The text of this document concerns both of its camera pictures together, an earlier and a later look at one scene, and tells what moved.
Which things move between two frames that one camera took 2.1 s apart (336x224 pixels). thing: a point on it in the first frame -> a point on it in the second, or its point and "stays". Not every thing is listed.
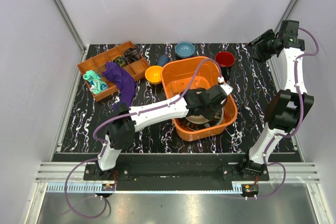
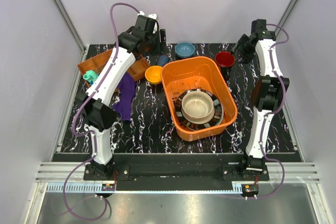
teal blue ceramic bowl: [185, 49] stays
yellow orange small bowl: [153, 74] stays
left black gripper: [209, 115] -> [161, 46]
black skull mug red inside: [224, 60] stays
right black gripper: [261, 56] -> [245, 57]
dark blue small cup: [163, 60] stays
